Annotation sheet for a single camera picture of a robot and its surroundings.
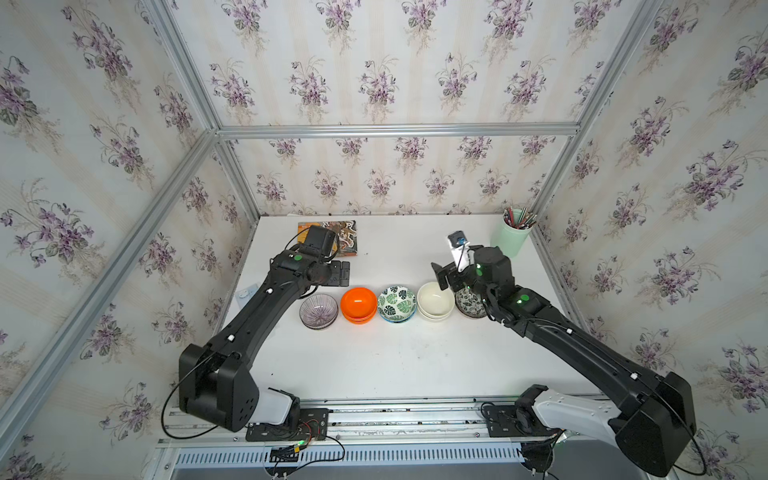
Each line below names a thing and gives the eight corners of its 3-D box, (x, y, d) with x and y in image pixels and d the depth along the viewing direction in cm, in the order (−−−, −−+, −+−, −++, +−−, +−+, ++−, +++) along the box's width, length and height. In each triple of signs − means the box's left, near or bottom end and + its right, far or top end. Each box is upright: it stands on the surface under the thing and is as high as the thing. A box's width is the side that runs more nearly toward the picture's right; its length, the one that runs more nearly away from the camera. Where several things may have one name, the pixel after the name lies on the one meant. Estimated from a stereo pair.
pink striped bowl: (299, 332, 88) (296, 326, 85) (305, 301, 95) (302, 294, 92) (336, 333, 89) (335, 326, 85) (340, 301, 96) (338, 294, 92)
